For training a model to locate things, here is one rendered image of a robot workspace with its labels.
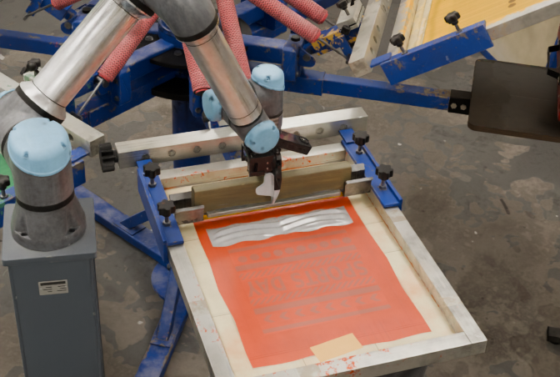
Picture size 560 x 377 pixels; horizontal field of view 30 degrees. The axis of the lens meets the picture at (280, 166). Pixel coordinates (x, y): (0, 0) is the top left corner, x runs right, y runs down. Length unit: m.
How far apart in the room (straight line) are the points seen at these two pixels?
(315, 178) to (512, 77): 0.94
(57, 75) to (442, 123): 2.91
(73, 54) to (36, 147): 0.22
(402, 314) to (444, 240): 1.77
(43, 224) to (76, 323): 0.26
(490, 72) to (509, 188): 1.22
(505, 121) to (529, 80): 0.26
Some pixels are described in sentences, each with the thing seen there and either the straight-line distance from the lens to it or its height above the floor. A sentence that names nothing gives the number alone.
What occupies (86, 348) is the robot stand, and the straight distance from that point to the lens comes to 2.32.
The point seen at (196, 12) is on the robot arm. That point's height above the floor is 1.64.
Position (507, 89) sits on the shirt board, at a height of 0.95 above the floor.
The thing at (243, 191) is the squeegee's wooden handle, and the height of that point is 1.04.
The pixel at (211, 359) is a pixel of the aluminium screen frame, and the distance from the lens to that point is 2.19.
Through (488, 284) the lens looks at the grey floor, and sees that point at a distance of 3.96.
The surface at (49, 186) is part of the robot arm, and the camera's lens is 2.07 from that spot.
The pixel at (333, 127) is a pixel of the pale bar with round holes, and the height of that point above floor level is 1.02.
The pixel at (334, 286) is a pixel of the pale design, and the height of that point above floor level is 0.95.
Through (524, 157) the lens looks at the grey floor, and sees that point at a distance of 4.68.
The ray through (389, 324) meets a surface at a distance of 2.34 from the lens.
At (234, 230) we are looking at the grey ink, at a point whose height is 0.96.
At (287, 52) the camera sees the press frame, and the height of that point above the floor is 1.03.
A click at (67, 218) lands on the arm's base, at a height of 1.25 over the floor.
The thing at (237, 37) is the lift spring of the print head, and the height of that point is 1.14.
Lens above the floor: 2.56
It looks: 35 degrees down
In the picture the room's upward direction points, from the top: 2 degrees clockwise
